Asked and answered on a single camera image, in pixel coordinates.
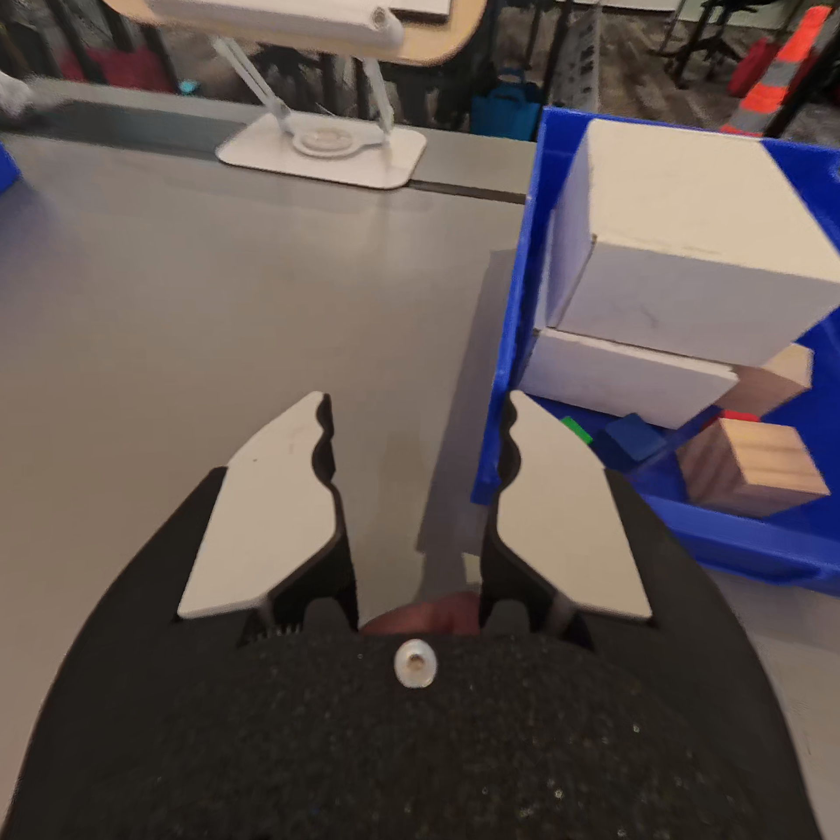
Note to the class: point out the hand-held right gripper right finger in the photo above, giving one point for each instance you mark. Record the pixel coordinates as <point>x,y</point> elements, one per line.
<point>564,525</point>

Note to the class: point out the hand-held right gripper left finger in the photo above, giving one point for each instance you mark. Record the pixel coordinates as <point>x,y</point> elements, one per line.
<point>262,512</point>

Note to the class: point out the green cube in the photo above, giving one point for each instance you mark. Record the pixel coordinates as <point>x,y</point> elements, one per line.
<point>577,432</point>

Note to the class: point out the white cardboard box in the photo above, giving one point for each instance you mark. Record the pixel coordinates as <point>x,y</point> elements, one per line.
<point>689,216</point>
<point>623,374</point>

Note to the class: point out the plain wooden cube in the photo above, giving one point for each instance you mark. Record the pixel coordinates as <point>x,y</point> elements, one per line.
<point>754,466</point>

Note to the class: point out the red cube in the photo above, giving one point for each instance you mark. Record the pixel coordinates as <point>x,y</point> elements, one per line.
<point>735,418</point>

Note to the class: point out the blue plastic bin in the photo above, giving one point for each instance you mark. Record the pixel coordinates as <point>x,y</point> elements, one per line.
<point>512,328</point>
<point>6,167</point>

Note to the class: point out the wooden cube with blue tape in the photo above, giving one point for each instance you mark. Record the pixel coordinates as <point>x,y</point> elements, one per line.
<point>781,380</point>

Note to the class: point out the person's right hand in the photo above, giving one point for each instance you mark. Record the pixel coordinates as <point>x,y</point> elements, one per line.
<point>426,617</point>

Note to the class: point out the white document stand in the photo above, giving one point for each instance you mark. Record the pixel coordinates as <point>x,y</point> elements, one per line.
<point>341,154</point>

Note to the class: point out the blue bag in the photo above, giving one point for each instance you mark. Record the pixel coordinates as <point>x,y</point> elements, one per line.
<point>505,108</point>

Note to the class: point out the grey printed sign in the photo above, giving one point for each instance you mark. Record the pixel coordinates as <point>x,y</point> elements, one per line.
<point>574,59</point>

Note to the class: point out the red bag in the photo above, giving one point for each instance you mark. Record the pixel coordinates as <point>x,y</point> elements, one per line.
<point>111,69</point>

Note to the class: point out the white cloth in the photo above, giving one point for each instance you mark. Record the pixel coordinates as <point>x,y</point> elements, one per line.
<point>13,95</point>

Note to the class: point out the orange traffic cone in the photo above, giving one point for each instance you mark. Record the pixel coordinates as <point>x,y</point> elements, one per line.
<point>774,85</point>

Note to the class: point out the office chair base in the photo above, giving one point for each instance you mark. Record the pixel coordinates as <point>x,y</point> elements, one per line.
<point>702,46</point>

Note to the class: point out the instruction sheet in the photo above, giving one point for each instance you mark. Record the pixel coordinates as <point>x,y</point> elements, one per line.
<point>420,6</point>

